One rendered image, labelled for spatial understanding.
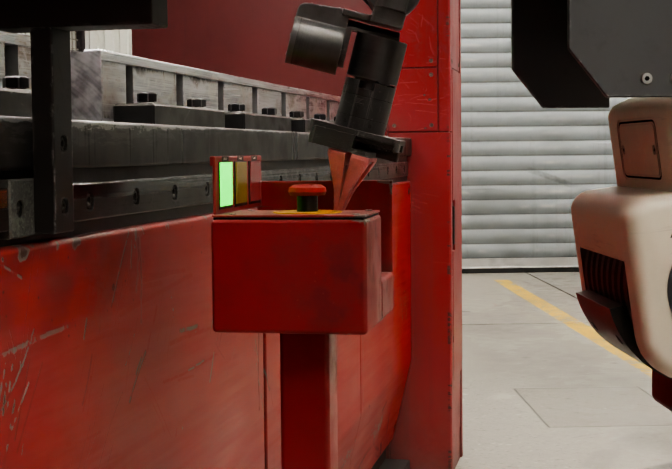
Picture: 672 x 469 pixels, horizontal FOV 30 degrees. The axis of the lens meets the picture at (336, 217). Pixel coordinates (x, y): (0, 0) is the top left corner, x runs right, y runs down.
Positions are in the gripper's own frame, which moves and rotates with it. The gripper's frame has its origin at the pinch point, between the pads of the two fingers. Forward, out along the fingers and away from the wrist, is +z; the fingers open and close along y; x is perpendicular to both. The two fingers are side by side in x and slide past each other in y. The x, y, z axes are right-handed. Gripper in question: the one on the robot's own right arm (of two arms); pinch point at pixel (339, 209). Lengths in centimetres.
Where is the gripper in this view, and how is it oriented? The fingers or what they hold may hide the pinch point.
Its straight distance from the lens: 139.8
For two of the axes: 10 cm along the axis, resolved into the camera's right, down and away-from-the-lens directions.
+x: -1.7, 0.6, -9.8
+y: -9.6, -2.5, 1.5
